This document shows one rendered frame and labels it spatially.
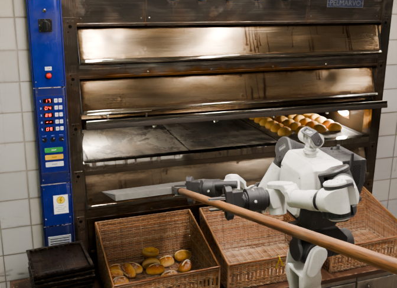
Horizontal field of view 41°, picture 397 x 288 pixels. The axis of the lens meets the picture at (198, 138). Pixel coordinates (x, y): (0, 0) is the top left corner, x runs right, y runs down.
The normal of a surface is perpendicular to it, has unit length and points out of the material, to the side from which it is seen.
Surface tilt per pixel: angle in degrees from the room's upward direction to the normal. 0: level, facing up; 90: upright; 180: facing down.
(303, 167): 46
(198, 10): 90
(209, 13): 90
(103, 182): 70
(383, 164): 90
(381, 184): 90
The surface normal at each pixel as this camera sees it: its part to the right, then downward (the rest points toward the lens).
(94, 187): 0.32, -0.07
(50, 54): 0.33, 0.27
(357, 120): -0.94, 0.08
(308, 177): -0.47, 0.16
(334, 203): -0.14, 0.11
